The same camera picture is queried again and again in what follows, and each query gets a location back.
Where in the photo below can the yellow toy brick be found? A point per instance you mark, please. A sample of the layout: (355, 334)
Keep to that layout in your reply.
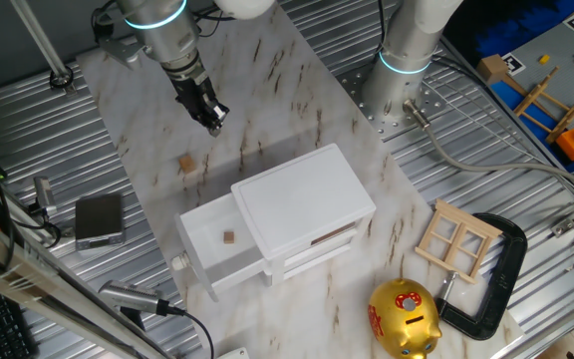
(544, 59)

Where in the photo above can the silver digital scale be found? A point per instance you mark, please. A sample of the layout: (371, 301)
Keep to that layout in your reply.
(98, 217)

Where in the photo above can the tan cardboard cube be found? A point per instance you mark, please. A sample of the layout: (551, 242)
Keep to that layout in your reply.
(491, 70)

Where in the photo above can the small metal corner bracket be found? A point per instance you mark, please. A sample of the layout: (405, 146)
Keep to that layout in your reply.
(563, 228)

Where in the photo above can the large wooden cube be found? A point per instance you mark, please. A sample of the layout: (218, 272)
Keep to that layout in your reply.
(187, 163)

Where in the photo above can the small wooden cube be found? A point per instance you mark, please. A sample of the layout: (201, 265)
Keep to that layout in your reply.
(228, 237)

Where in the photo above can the silver ribbed camera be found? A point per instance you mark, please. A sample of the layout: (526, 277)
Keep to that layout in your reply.
(127, 296)

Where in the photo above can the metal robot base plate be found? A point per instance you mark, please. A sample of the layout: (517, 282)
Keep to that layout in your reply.
(391, 130)

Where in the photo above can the metal stand rod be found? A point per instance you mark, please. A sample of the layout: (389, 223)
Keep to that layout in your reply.
(38, 37)

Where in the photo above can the small silver camera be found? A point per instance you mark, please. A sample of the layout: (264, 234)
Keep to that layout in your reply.
(44, 192)

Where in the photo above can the white cabinet body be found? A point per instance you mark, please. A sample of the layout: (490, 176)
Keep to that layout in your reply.
(302, 199)

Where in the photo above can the aluminium frame beam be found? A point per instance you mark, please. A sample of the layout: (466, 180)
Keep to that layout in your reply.
(28, 279)

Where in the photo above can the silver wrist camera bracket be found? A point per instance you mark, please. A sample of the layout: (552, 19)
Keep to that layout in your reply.
(122, 50)

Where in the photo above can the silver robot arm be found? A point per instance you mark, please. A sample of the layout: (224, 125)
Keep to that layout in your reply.
(167, 35)

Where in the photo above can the gray brick baseplate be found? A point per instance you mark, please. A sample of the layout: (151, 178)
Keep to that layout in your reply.
(556, 50)

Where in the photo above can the black C-clamp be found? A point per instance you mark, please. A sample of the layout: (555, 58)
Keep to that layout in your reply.
(508, 279)

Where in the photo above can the blue foam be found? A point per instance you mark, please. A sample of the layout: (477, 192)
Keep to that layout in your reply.
(516, 30)

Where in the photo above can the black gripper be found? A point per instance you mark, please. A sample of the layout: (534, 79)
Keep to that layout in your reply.
(197, 97)

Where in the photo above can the gold piggy bank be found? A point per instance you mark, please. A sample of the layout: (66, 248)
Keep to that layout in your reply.
(401, 324)

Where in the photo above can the wooden window frame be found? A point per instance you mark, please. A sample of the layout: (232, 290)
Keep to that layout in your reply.
(469, 219)

